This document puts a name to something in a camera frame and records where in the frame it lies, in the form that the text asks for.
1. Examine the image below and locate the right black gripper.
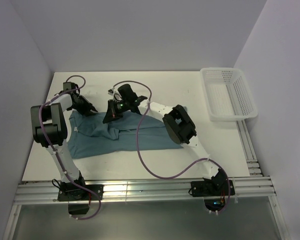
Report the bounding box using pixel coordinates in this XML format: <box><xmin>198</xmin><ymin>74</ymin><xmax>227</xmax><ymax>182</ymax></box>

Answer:
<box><xmin>103</xmin><ymin>99</ymin><xmax>130</xmax><ymax>124</ymax></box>

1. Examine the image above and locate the teal blue t shirt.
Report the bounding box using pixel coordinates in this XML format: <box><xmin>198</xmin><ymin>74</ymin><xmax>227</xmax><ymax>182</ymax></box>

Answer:
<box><xmin>67</xmin><ymin>111</ymin><xmax>182</xmax><ymax>159</ymax></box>

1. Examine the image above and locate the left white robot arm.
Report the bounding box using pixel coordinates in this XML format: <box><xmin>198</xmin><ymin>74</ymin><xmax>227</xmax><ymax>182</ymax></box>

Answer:
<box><xmin>30</xmin><ymin>89</ymin><xmax>97</xmax><ymax>200</ymax></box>

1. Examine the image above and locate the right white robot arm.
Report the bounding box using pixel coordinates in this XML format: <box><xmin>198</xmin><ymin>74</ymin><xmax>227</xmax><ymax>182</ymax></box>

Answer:
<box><xmin>103</xmin><ymin>95</ymin><xmax>231</xmax><ymax>195</ymax></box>

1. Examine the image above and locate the white perforated plastic basket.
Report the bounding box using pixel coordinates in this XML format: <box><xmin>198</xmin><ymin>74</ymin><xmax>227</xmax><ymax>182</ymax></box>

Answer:
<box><xmin>200</xmin><ymin>67</ymin><xmax>258</xmax><ymax>122</ymax></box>

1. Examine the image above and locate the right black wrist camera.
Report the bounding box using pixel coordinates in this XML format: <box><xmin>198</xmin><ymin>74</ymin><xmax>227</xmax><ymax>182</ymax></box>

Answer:
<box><xmin>117</xmin><ymin>83</ymin><xmax>138</xmax><ymax>102</ymax></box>

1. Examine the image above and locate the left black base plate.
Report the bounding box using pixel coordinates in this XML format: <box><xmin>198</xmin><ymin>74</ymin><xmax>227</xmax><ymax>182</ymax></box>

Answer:
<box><xmin>57</xmin><ymin>184</ymin><xmax>104</xmax><ymax>202</ymax></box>

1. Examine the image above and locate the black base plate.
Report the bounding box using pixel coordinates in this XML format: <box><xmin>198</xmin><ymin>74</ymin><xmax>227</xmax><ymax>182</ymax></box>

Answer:
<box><xmin>57</xmin><ymin>184</ymin><xmax>104</xmax><ymax>202</ymax></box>
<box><xmin>189</xmin><ymin>179</ymin><xmax>236</xmax><ymax>197</ymax></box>

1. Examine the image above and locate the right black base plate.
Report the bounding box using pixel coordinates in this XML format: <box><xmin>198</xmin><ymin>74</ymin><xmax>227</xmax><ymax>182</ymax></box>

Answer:
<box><xmin>189</xmin><ymin>179</ymin><xmax>236</xmax><ymax>197</ymax></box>

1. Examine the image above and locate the aluminium rail frame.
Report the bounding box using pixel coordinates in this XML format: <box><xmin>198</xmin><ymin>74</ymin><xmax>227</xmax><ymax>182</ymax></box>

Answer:
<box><xmin>3</xmin><ymin>120</ymin><xmax>291</xmax><ymax>240</ymax></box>

